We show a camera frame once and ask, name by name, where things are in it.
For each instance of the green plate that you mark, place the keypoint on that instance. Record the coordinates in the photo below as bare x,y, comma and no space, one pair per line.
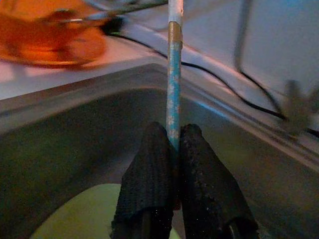
87,214

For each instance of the orange bowl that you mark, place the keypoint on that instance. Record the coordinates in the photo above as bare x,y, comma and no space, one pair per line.
30,27

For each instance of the small black charger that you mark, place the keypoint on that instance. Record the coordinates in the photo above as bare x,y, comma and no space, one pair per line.
112,25

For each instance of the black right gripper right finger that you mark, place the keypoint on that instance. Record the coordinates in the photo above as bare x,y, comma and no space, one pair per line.
207,189

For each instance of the orange plate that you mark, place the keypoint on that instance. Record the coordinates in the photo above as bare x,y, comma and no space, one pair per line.
82,54

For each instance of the stainless steel sink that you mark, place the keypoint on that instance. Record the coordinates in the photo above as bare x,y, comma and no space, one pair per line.
62,137

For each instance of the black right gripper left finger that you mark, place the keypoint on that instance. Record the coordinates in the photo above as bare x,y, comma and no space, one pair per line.
147,179

